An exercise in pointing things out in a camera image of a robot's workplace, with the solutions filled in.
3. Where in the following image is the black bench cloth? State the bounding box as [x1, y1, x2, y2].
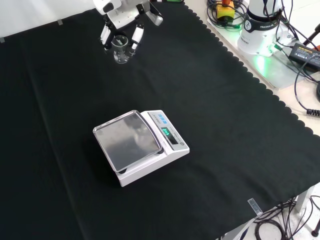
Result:
[0, 0, 320, 240]

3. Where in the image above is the small clear glass beaker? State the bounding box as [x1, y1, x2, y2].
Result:
[110, 34, 130, 65]

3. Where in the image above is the black cable bundle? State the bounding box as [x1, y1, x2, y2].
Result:
[252, 194, 320, 240]

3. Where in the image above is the clear tape strip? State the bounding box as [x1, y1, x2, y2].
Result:
[247, 197, 264, 216]

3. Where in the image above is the white electronic balance steel pan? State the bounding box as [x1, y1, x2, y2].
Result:
[92, 109, 191, 188]

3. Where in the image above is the black power adapter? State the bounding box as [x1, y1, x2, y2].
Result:
[288, 42, 320, 72]

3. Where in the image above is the black tripod leg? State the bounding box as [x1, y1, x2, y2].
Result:
[301, 24, 320, 51]

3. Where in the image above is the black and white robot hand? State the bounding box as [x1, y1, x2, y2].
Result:
[92, 0, 151, 55]

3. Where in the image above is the black cable with ferrite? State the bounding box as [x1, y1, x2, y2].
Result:
[294, 59, 320, 116]

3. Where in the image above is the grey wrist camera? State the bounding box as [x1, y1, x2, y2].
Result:
[145, 1, 165, 27]

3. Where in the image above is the white table leg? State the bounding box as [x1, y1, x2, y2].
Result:
[295, 186, 316, 214]

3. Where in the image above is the yellow stop button box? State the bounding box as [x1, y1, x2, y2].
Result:
[215, 0, 236, 21]

